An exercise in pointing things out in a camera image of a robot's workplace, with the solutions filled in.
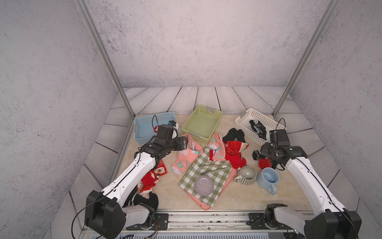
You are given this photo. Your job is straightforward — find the blue plastic basket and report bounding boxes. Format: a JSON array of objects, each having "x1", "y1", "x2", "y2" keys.
[{"x1": 134, "y1": 112, "x2": 175, "y2": 146}]

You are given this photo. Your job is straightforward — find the grey upturned bowl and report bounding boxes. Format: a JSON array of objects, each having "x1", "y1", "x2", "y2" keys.
[{"x1": 194, "y1": 175, "x2": 214, "y2": 197}]

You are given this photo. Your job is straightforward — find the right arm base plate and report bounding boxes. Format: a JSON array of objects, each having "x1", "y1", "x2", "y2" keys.
[{"x1": 246, "y1": 213, "x2": 292, "y2": 230}]

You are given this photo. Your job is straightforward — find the front aluminium rail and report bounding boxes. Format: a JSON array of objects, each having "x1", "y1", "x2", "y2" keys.
[{"x1": 78, "y1": 210, "x2": 344, "y2": 239}]

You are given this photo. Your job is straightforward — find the pink sock right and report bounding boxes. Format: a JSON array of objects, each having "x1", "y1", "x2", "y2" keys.
[{"x1": 208, "y1": 132, "x2": 226, "y2": 161}]

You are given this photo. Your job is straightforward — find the pink sock centre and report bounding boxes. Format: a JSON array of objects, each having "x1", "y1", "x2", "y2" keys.
[{"x1": 172, "y1": 133, "x2": 203, "y2": 174}]

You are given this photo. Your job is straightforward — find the pink tray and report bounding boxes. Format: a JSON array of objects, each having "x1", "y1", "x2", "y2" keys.
[{"x1": 184, "y1": 167, "x2": 238, "y2": 211}]

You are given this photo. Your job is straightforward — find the black sock with label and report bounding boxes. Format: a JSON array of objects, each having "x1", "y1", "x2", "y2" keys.
[{"x1": 249, "y1": 120, "x2": 267, "y2": 140}]

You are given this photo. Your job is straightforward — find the striped ceramic mug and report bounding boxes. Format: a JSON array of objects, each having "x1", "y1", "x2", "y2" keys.
[{"x1": 234, "y1": 165, "x2": 257, "y2": 186}]

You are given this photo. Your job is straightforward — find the red santa sock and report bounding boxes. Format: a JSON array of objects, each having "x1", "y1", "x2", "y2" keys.
[{"x1": 137, "y1": 160, "x2": 168, "y2": 195}]

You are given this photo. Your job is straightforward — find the pink sock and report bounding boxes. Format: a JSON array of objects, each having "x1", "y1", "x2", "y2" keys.
[
  {"x1": 172, "y1": 133, "x2": 203, "y2": 174},
  {"x1": 208, "y1": 132, "x2": 226, "y2": 161}
]

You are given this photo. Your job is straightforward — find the left metal frame post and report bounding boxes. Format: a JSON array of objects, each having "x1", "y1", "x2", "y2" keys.
[{"x1": 74, "y1": 0, "x2": 135, "y2": 118}]

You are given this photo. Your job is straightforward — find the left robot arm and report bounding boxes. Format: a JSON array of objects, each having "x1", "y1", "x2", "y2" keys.
[{"x1": 84, "y1": 120, "x2": 188, "y2": 239}]

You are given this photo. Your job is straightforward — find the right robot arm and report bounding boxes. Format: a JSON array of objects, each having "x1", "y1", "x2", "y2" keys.
[{"x1": 253, "y1": 129, "x2": 362, "y2": 239}]

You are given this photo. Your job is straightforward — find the red sock centre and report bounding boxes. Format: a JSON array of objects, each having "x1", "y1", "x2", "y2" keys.
[{"x1": 224, "y1": 141, "x2": 248, "y2": 169}]

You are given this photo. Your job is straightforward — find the green checkered cloth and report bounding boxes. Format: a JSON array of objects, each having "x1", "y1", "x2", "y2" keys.
[{"x1": 179, "y1": 146, "x2": 236, "y2": 207}]

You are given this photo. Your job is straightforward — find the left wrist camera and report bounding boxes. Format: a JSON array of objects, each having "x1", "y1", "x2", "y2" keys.
[{"x1": 168, "y1": 120, "x2": 179, "y2": 139}]

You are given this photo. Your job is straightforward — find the green plastic basket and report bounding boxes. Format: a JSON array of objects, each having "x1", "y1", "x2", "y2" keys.
[{"x1": 182, "y1": 105, "x2": 223, "y2": 144}]

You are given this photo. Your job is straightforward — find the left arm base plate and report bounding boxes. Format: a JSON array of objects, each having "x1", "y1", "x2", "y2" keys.
[{"x1": 125, "y1": 213, "x2": 169, "y2": 231}]

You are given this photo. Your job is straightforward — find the metal tongs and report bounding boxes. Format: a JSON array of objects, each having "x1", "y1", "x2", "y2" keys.
[{"x1": 199, "y1": 164, "x2": 229, "y2": 175}]

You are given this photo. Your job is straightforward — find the light blue mug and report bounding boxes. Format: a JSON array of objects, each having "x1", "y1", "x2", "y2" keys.
[{"x1": 257, "y1": 167, "x2": 280, "y2": 195}]

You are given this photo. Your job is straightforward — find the white plastic basket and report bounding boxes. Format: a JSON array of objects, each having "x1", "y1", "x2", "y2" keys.
[{"x1": 235, "y1": 108, "x2": 286, "y2": 146}]

